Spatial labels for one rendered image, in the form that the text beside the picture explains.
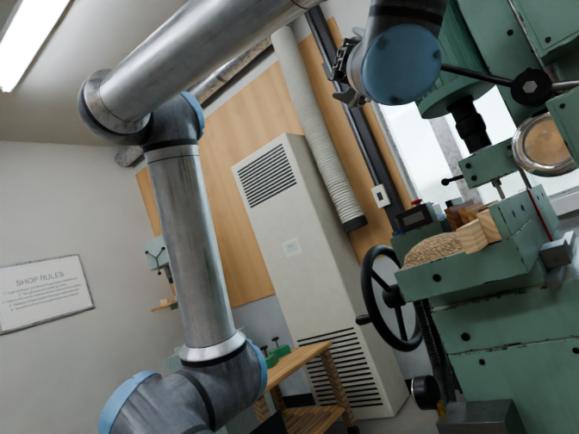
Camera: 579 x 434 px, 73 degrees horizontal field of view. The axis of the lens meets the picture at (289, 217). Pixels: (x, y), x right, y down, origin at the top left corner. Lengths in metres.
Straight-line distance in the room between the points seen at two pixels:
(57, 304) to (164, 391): 2.60
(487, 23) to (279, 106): 2.10
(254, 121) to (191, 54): 2.49
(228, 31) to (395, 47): 0.19
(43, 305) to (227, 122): 1.91
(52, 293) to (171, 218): 2.63
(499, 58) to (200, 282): 0.76
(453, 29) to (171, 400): 0.95
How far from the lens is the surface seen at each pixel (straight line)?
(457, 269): 0.71
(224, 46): 0.52
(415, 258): 0.74
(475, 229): 0.65
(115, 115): 0.73
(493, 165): 0.95
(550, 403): 0.85
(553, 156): 0.83
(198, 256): 0.84
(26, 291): 3.37
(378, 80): 0.50
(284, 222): 2.50
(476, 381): 0.87
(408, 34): 0.50
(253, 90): 3.06
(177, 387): 0.87
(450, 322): 0.83
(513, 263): 0.69
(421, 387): 0.84
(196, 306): 0.86
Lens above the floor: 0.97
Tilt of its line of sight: 8 degrees up
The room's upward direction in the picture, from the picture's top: 21 degrees counter-clockwise
